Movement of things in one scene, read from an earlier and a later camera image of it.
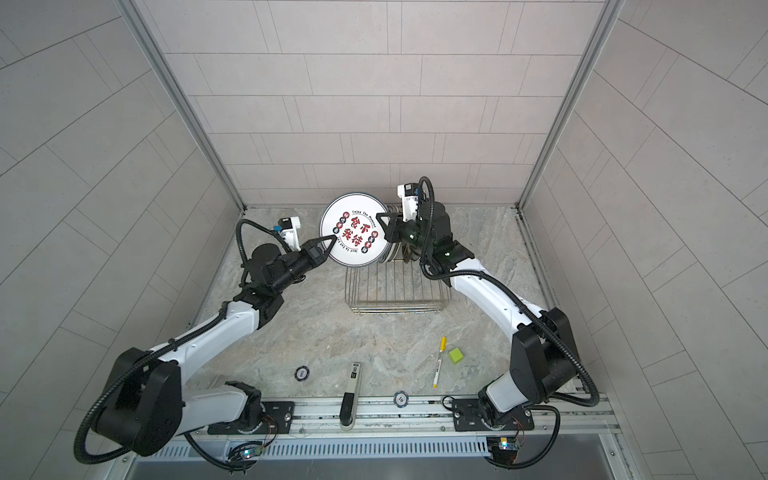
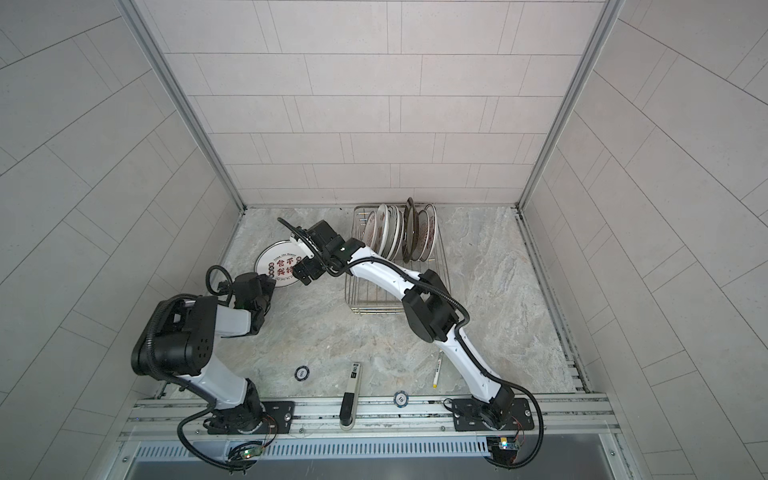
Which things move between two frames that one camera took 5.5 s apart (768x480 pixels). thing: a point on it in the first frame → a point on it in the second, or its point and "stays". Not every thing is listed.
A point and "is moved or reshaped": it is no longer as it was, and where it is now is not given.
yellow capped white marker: (442, 349) stays
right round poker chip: (401, 399) stays
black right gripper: (394, 231) → (303, 272)
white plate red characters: (352, 219) is moved or reshaped
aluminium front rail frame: (582, 417) stays
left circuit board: (242, 455) stays
